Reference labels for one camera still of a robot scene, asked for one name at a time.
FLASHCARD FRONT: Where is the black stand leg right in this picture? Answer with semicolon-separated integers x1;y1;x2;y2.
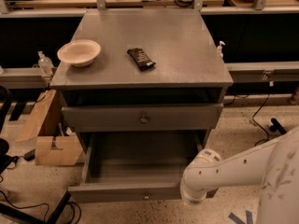
269;118;287;134

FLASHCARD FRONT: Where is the black stand leg left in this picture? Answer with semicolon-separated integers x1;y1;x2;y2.
0;191;71;224

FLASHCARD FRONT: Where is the black floor cable left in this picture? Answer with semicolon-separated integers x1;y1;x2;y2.
0;189;82;224

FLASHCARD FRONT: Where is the black floor cable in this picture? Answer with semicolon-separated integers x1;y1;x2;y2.
251;75;272;147
0;189;82;224

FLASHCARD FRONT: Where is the white pump bottle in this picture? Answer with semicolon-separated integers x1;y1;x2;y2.
217;41;225;58

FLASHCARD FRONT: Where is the white bowl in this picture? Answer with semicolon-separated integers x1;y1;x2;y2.
57;39;101;67

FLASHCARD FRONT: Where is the grey drawer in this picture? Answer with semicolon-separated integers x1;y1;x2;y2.
62;104;223;133
67;131;219;204

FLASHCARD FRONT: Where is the black floor cable right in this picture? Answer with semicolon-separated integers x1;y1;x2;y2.
251;75;272;147

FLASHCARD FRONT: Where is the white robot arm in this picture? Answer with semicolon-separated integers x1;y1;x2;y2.
180;127;299;224

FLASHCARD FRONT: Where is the grey drawer cabinet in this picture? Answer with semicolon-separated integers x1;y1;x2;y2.
50;8;234;183

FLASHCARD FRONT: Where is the black stand leg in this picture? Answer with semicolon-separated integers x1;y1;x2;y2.
0;191;71;224
269;118;287;134

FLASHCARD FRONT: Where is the orange bottle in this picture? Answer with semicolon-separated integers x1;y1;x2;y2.
289;87;299;105

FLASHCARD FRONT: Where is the black snack packet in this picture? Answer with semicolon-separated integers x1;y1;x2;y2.
127;48;156;71

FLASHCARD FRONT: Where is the clear sanitizer bottle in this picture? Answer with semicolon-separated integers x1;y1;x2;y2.
38;51;54;75

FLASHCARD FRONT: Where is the cardboard box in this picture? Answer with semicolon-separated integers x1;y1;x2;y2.
16;90;82;166

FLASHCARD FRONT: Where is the grey top drawer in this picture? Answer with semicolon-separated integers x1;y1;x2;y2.
62;104;223;133

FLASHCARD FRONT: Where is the black chair left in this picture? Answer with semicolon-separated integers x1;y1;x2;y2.
0;86;17;174

